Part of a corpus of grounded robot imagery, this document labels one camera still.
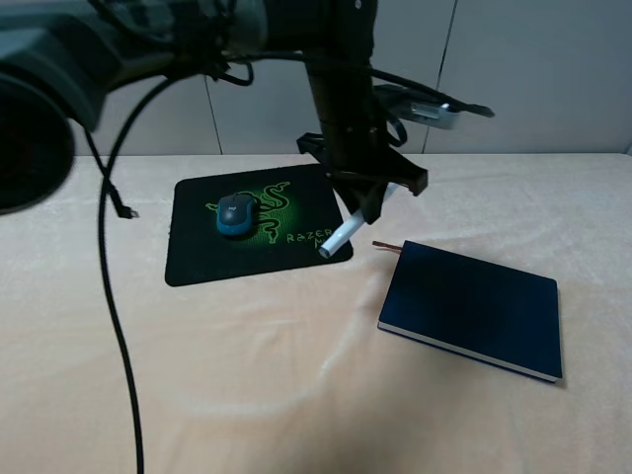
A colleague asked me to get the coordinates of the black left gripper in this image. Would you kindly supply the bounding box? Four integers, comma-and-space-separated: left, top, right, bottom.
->
296, 116, 428, 225

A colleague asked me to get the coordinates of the white marker pen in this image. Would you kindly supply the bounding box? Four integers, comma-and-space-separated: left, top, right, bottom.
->
318, 182, 399, 260

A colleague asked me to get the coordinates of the blue black computer mouse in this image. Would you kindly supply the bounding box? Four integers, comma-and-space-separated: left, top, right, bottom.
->
216, 194, 256, 237

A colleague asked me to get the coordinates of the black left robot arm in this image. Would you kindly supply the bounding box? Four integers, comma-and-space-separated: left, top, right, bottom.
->
1, 1, 428, 222

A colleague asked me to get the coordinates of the black razer mouse pad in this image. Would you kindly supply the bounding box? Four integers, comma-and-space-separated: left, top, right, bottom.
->
165, 164, 354, 287

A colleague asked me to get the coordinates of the dark blue notebook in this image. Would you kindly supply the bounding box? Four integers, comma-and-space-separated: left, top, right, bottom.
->
377, 241, 563, 383

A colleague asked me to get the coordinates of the brown ribbon bookmark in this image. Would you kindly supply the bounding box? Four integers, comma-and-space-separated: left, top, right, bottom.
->
371, 241, 403, 254

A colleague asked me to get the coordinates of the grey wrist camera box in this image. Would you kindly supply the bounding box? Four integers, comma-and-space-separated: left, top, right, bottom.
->
372, 84, 496, 131

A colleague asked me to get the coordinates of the black cable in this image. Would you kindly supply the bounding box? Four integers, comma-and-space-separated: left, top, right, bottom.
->
83, 78, 172, 474

